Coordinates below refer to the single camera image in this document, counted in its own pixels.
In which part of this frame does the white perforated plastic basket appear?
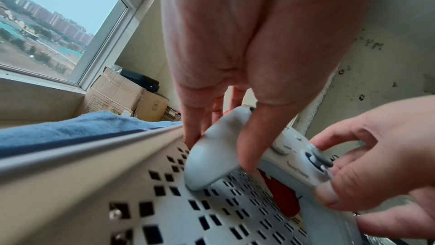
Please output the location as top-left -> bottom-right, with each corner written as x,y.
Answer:
0,124 -> 341,245

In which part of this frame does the blue towel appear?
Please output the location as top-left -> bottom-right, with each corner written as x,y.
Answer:
0,111 -> 184,159

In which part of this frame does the flat printed cardboard box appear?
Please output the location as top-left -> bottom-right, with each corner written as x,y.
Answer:
162,105 -> 184,123

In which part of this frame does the large cardboard box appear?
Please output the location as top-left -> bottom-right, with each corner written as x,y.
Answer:
82,66 -> 147,118

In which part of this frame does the white framed window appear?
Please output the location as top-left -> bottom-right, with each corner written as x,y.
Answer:
0,0 -> 161,95

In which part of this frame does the red game controller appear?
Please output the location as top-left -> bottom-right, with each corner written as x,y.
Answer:
221,106 -> 301,218

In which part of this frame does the white game controller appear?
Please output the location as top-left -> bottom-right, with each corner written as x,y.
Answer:
183,105 -> 363,245

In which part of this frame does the small cardboard box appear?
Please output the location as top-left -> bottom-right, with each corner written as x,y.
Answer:
135,89 -> 171,123

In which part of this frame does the person's right hand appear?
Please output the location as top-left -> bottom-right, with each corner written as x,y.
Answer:
308,94 -> 435,240

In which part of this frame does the person's left hand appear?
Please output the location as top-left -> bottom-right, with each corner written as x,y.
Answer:
159,0 -> 388,174

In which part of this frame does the black flat device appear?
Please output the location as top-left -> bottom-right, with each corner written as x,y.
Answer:
118,68 -> 160,93

